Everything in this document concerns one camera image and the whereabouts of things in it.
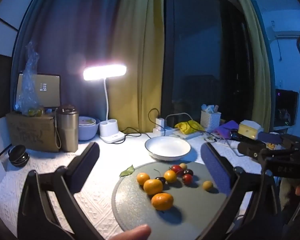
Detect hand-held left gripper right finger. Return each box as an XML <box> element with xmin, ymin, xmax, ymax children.
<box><xmin>197</xmin><ymin>142</ymin><xmax>283</xmax><ymax>240</ymax></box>

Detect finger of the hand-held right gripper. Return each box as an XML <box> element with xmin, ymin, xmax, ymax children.
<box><xmin>237</xmin><ymin>141</ymin><xmax>267</xmax><ymax>159</ymax></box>
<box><xmin>229</xmin><ymin>129</ymin><xmax>283</xmax><ymax>144</ymax></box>

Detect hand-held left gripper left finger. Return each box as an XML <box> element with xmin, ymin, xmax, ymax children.
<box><xmin>17</xmin><ymin>142</ymin><xmax>100</xmax><ymax>240</ymax></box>

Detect small orange kumquat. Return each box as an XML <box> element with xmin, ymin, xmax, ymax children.
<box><xmin>164</xmin><ymin>170</ymin><xmax>177</xmax><ymax>183</ymax></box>

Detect round grey tray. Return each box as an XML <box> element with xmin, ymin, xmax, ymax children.
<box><xmin>112</xmin><ymin>161</ymin><xmax>243</xmax><ymax>240</ymax></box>

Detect white plate with dark rim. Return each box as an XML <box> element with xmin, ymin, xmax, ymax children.
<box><xmin>144</xmin><ymin>136</ymin><xmax>191</xmax><ymax>161</ymax></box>

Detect tangerine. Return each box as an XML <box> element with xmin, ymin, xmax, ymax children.
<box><xmin>151</xmin><ymin>192</ymin><xmax>174</xmax><ymax>211</ymax></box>
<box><xmin>143</xmin><ymin>179</ymin><xmax>164</xmax><ymax>195</ymax></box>
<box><xmin>136</xmin><ymin>172</ymin><xmax>150</xmax><ymax>186</ymax></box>

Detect person's left hand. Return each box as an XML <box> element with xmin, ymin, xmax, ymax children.
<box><xmin>104</xmin><ymin>224</ymin><xmax>152</xmax><ymax>240</ymax></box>

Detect yellow cheese-shaped box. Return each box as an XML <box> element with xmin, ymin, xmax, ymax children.
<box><xmin>239</xmin><ymin>120</ymin><xmax>264</xmax><ymax>139</ymax></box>

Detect purple cloth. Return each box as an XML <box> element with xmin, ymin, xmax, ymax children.
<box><xmin>212</xmin><ymin>120</ymin><xmax>240</xmax><ymax>139</ymax></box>

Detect lavender bowl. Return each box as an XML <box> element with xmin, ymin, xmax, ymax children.
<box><xmin>78</xmin><ymin>116</ymin><xmax>101</xmax><ymax>141</ymax></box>

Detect white woven basket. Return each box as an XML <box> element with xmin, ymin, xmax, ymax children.
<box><xmin>200</xmin><ymin>110</ymin><xmax>222</xmax><ymax>133</ymax></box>

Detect steel tumbler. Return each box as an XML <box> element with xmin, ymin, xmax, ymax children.
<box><xmin>55</xmin><ymin>104</ymin><xmax>80</xmax><ymax>152</ymax></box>

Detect small packets in basket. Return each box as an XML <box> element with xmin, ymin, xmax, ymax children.
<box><xmin>201</xmin><ymin>104</ymin><xmax>219</xmax><ymax>113</ymax></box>

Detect green leaf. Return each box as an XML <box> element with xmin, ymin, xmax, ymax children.
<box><xmin>119</xmin><ymin>165</ymin><xmax>135</xmax><ymax>177</ymax></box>

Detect yellow printed bag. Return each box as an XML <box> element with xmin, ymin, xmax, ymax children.
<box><xmin>174</xmin><ymin>120</ymin><xmax>205</xmax><ymax>134</ymax></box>

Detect white power strip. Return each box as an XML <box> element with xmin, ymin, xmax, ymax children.
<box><xmin>152</xmin><ymin>126</ymin><xmax>203</xmax><ymax>140</ymax></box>

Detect computer case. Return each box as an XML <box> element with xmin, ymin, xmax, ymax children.
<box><xmin>274</xmin><ymin>89</ymin><xmax>299</xmax><ymax>128</ymax></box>

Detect cardboard box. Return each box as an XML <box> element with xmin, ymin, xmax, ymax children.
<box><xmin>5</xmin><ymin>111</ymin><xmax>60</xmax><ymax>153</ymax></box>

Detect yellow curtain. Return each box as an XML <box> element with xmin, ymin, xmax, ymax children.
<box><xmin>229</xmin><ymin>0</ymin><xmax>273</xmax><ymax>133</ymax></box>
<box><xmin>110</xmin><ymin>0</ymin><xmax>165</xmax><ymax>134</ymax></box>

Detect black headphones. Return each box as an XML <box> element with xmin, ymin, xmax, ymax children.
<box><xmin>8</xmin><ymin>144</ymin><xmax>30</xmax><ymax>167</ymax></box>

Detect white charger plug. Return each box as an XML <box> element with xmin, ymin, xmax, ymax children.
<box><xmin>155</xmin><ymin>117</ymin><xmax>167</xmax><ymax>133</ymax></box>

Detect tablet screen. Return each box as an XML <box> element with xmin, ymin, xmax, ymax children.
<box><xmin>17</xmin><ymin>73</ymin><xmax>62</xmax><ymax>109</ymax></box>

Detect white desk lamp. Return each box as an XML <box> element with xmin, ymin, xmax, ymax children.
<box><xmin>83</xmin><ymin>64</ymin><xmax>127</xmax><ymax>144</ymax></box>

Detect clear plastic bag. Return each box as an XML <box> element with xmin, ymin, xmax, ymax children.
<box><xmin>15</xmin><ymin>41</ymin><xmax>44</xmax><ymax>117</ymax></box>

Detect dark window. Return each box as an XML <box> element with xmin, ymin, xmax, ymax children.
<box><xmin>164</xmin><ymin>0</ymin><xmax>255</xmax><ymax>130</ymax></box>

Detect white air conditioner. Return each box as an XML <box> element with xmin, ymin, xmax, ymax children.
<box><xmin>261</xmin><ymin>11</ymin><xmax>300</xmax><ymax>43</ymax></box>

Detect dark blue curtain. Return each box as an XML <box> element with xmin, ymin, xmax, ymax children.
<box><xmin>12</xmin><ymin>0</ymin><xmax>130</xmax><ymax>140</ymax></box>

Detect white cable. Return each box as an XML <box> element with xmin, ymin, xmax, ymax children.
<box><xmin>165</xmin><ymin>112</ymin><xmax>193</xmax><ymax>130</ymax></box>

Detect black cable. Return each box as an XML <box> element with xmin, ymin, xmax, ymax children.
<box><xmin>120</xmin><ymin>108</ymin><xmax>165</xmax><ymax>139</ymax></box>

